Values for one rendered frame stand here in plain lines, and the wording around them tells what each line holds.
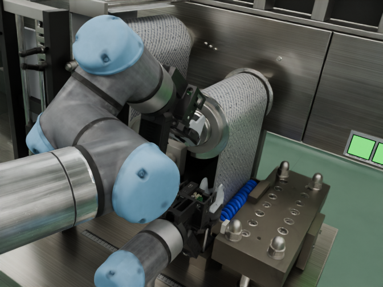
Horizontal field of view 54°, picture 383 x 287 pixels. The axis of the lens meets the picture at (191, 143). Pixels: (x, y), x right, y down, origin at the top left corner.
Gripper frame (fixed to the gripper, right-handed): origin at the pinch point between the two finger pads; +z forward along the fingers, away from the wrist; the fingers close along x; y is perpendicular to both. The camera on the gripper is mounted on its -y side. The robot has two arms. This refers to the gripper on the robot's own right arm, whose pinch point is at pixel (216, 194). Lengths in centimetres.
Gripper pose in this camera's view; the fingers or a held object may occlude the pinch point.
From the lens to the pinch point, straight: 85.8
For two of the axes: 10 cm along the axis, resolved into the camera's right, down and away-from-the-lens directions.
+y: 1.1, -8.8, -4.7
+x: -8.5, -3.3, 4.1
